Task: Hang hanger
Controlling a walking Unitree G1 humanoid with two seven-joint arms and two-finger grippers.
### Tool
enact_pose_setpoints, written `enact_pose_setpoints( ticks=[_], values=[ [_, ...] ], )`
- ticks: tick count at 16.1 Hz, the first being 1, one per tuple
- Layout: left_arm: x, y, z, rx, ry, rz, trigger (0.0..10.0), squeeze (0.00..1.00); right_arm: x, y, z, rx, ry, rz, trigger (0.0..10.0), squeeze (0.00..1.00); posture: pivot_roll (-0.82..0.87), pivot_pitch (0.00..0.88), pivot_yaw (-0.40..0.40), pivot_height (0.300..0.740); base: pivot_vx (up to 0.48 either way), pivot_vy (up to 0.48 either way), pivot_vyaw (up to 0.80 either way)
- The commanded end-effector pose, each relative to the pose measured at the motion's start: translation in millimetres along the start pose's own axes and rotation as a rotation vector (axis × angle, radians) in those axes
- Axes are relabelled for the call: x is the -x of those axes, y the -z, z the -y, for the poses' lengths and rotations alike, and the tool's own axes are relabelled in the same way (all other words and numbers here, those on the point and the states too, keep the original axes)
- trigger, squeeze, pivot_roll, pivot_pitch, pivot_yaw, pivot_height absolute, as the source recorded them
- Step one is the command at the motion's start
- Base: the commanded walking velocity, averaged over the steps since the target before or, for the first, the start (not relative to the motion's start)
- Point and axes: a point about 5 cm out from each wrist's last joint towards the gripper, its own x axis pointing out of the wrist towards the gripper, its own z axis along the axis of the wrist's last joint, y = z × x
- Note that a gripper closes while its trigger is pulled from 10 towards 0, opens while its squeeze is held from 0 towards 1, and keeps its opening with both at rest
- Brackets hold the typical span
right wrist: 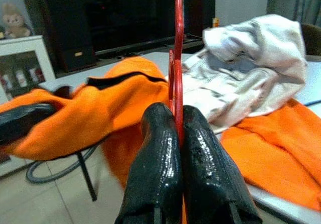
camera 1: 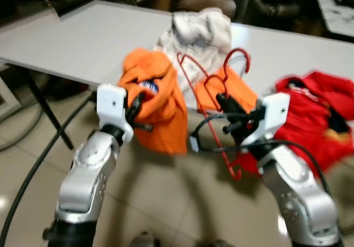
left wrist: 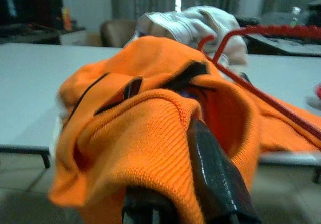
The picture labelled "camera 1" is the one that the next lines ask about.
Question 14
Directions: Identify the orange shirt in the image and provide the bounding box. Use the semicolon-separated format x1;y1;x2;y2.
117;47;190;157

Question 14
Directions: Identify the red wire hanger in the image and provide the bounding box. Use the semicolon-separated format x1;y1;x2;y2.
175;47;251;181

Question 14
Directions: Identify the red polo shirt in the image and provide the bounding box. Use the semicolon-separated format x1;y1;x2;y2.
243;70;354;176

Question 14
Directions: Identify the white crumpled garment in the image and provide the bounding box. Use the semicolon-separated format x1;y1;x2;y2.
153;8;233;93

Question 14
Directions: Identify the white table with black legs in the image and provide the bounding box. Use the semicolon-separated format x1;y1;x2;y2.
0;0;354;159

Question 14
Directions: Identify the white marbled table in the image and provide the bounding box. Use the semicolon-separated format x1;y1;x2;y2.
312;0;354;38

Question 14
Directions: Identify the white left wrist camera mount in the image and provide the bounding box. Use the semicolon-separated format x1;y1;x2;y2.
95;83;136;143

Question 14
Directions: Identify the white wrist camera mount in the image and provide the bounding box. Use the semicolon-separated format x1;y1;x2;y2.
95;83;136;143
243;91;291;147

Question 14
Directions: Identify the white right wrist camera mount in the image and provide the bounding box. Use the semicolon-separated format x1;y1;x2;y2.
243;91;291;147

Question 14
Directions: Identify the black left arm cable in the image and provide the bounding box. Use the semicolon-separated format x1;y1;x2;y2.
0;94;98;243

